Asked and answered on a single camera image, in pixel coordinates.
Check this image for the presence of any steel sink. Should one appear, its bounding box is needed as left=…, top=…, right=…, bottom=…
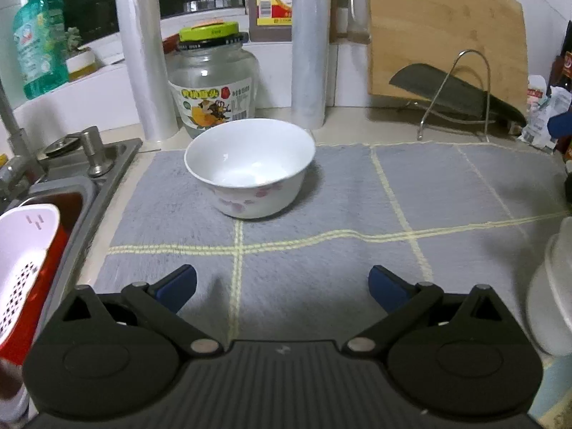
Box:
left=0, top=136, right=144, bottom=278

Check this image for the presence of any small potted plant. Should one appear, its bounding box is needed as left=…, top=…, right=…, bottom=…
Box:
left=63, top=27, right=98, bottom=82

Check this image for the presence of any green dish soap bottle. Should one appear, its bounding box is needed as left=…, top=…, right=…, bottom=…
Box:
left=13, top=0, right=70, bottom=100

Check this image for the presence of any red plastic basin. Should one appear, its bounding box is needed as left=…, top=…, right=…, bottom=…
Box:
left=0, top=228, right=70, bottom=367

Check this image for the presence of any pink white bowl in sink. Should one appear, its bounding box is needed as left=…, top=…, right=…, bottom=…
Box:
left=0, top=204, right=61, bottom=340

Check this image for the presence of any brown liquid plastic jug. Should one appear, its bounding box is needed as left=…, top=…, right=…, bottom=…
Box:
left=246, top=0, right=296, bottom=42

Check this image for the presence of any short plastic wrap roll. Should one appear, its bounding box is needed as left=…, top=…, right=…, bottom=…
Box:
left=113, top=0, right=179, bottom=140

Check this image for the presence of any glass jar with green lid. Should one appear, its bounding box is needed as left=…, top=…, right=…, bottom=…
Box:
left=167, top=21, right=260, bottom=140

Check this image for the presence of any white red seasoning bag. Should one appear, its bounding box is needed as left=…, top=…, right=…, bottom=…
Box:
left=527, top=75, right=550, bottom=103

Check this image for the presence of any grey checked cloth mat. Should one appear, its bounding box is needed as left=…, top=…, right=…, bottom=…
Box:
left=92, top=140, right=572, bottom=358

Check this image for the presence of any steel sink soap dispenser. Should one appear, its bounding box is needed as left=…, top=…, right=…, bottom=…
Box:
left=79, top=126, right=114, bottom=177

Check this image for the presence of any clear plastic seasoning pouch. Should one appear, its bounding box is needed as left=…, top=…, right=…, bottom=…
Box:
left=521, top=85, right=572, bottom=155

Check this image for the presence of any dark sauce bottle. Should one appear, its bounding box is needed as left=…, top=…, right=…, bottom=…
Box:
left=552, top=20, right=572, bottom=99

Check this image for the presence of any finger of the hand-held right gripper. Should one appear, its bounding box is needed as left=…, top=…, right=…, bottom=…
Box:
left=549, top=109, right=572, bottom=144

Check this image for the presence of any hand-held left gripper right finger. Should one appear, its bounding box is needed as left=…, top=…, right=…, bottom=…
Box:
left=342, top=265, right=521, bottom=359

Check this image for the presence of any bamboo cutting board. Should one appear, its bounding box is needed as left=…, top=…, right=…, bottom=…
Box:
left=363, top=0, right=528, bottom=121

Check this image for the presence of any white bowl with floral print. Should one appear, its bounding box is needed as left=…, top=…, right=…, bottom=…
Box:
left=184, top=118, right=316, bottom=220

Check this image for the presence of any steel cleaver with black handle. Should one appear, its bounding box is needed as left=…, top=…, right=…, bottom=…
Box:
left=389, top=63, right=528, bottom=128

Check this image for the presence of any steel faucet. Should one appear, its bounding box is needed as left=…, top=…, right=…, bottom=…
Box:
left=0, top=76, right=45, bottom=202

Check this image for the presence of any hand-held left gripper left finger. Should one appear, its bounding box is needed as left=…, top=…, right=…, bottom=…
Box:
left=49, top=265, right=224, bottom=359

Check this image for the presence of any steel wire rack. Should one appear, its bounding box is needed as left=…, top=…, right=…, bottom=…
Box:
left=404, top=50, right=492, bottom=143

